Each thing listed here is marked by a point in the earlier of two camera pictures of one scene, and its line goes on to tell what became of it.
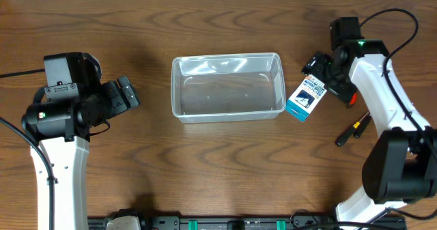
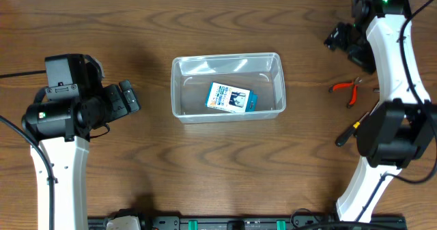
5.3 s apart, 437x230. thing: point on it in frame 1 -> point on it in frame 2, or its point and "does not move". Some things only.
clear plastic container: x=228 y=88 does not move
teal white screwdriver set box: x=305 y=97 -> x=231 y=98
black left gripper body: x=114 y=95 does not move
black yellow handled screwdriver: x=344 y=137 does not move
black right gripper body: x=323 y=67 -> x=349 y=41
